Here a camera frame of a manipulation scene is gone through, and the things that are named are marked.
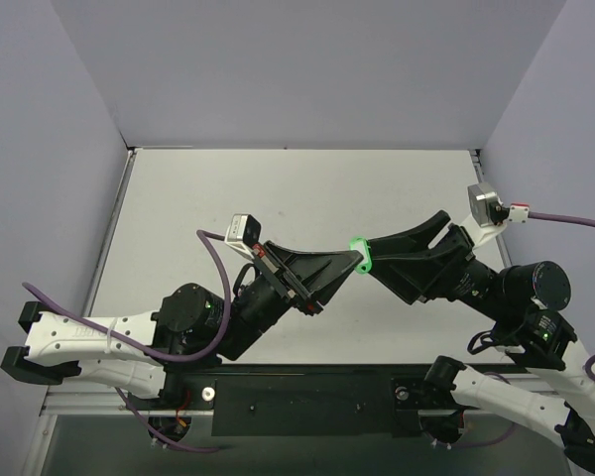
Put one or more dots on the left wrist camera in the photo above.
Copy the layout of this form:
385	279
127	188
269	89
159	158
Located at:
243	230

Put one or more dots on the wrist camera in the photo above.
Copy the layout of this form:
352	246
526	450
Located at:
243	230
485	204

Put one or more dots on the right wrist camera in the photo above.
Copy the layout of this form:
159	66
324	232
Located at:
485	204

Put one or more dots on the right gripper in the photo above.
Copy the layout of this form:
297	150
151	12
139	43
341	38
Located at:
446	265

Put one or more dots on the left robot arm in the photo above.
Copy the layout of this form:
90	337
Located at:
193	328

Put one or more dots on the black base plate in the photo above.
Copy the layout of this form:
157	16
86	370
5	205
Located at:
311	400

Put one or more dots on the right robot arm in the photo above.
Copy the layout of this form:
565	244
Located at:
525	304

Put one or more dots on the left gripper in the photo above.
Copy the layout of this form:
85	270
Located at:
285	279

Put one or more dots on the green key tag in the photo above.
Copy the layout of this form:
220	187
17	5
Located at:
361	245

